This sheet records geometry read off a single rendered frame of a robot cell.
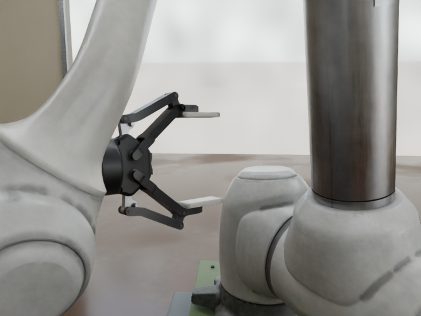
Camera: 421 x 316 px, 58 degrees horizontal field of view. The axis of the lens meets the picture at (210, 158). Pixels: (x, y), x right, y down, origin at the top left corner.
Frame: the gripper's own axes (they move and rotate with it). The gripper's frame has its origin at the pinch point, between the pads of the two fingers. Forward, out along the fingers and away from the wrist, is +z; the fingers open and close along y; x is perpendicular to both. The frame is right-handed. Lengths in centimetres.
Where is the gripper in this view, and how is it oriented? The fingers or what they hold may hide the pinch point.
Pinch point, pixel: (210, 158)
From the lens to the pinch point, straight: 61.2
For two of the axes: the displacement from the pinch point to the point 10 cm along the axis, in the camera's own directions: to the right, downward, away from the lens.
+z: 7.9, -0.7, 6.1
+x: -6.1, -0.3, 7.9
